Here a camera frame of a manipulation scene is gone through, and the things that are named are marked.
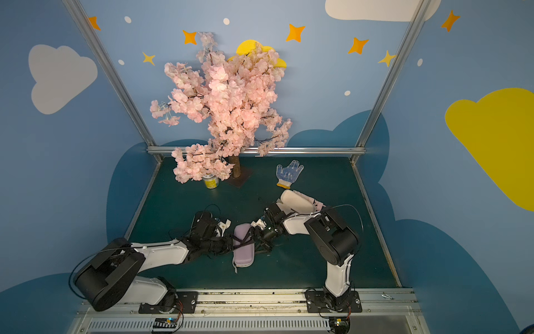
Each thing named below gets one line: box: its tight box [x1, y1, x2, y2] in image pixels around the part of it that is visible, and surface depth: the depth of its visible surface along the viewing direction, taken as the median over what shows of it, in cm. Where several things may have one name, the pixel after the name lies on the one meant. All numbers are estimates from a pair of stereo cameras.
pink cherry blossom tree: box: [150, 32, 292, 184], surface depth 76 cm
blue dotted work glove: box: [276, 160, 305, 190], surface depth 117 cm
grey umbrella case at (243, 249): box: [232, 222, 256, 274], surface depth 85 cm
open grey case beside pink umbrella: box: [275, 189, 315, 216], surface depth 103 cm
